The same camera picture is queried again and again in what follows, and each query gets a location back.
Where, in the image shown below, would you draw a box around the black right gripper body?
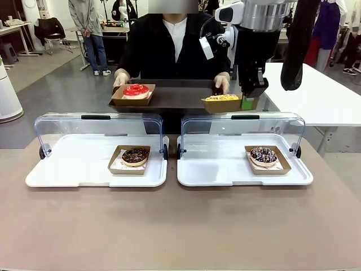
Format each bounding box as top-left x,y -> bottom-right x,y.
234,25 -> 281,80

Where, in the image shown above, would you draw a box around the yellow sprinkled donut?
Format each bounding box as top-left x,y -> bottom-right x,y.
205,94 -> 240,102

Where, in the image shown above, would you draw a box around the cardboard tray of yellow donut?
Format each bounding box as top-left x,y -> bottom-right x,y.
200,95 -> 259,115

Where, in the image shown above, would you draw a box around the dark brown serving tray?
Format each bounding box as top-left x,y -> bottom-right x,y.
108,79 -> 246,110

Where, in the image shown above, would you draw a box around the red glazed donut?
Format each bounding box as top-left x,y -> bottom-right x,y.
121,84 -> 151,100

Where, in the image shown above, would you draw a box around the cardboard tray of red donut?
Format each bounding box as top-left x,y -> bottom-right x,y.
111,83 -> 157,107

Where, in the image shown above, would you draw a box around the chocolate donut white pink drizzle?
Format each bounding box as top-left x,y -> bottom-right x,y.
249,146 -> 278,168

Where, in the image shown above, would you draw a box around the paper liner under drizzled donut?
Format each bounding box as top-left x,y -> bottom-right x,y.
249,154 -> 284,172

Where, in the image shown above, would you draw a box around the cardboard tray of drizzled donut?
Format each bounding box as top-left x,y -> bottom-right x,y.
244,145 -> 292,176

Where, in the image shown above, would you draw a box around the person in black shirt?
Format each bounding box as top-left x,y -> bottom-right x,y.
116,12 -> 235,135

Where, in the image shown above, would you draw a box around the chocolate donut orange sprinkles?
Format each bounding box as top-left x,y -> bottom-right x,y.
121,147 -> 150,167

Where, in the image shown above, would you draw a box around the seated background person black top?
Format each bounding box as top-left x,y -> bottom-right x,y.
111,0 -> 131,21

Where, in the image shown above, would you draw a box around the paper liner under sprinkled donut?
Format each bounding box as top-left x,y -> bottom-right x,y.
109,149 -> 149,174

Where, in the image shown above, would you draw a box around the cardboard tray of sprinkled chocolate donut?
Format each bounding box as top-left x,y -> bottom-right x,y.
107,145 -> 152,176

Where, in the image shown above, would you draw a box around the person's left hand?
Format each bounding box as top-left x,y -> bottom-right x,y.
213,72 -> 231,95

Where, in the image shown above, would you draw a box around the person's right hand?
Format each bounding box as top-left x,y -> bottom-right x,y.
112,69 -> 131,89

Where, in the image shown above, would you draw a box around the white side table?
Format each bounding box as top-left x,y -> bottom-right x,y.
261,62 -> 361,158

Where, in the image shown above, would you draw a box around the bystander in purple apron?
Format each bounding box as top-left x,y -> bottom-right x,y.
303,0 -> 348,73

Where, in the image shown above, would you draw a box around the white display tray base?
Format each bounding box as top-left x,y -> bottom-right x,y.
25,133 -> 170,188
177,133 -> 314,187

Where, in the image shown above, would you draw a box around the bystander in grey hoodie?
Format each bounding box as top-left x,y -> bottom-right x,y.
68,0 -> 112,77

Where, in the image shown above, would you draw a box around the black chair with jacket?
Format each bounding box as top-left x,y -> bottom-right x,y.
34,18 -> 73,56

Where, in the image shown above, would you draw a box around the white cylindrical air purifier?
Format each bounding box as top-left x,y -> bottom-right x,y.
0,55 -> 25,124

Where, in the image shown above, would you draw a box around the light wooden background desk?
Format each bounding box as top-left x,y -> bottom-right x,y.
0,20 -> 39,57

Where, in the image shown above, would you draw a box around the grey plastic stool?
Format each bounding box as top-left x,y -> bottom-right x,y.
0,43 -> 20,66

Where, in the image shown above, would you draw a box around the clear display lid black handle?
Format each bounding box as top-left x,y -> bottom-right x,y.
177,112 -> 307,159
33,112 -> 169,162

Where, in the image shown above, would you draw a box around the right arm black cable sleeve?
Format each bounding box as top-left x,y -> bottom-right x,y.
280,0 -> 322,92

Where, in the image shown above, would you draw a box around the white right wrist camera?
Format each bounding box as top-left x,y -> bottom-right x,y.
199,27 -> 236,61

